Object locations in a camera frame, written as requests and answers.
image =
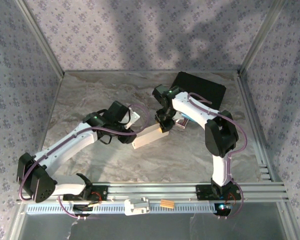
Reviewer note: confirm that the aluminium side rail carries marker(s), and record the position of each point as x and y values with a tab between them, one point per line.
55	100
256	125

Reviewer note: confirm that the black rectangular case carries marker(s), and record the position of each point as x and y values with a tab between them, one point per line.
207	90

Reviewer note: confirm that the light blue tube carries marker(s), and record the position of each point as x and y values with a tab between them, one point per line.
187	117

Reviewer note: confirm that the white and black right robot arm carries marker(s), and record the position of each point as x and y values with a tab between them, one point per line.
220	135

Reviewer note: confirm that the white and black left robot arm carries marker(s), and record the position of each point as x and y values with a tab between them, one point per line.
65	147

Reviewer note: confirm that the white paper box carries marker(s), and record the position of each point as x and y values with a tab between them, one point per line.
147	137

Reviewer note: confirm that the aluminium frame post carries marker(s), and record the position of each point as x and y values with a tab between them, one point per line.
41	37
262	37

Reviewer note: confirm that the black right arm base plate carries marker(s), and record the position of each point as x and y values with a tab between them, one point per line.
202	192

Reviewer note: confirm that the black controller board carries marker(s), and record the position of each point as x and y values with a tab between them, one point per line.
81	208
222	211

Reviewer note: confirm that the small orange block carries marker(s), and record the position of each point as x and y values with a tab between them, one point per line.
167	203

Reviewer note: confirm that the small purple card box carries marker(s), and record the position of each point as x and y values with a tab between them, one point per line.
182	124

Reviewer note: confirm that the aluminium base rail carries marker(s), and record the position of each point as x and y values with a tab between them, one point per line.
152	191

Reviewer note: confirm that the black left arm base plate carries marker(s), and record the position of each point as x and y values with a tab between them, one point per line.
102	193

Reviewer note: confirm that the aluminium frame leg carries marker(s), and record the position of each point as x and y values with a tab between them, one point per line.
292	225
17	225

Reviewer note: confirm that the white plastic connector block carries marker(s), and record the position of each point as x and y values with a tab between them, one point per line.
135	207

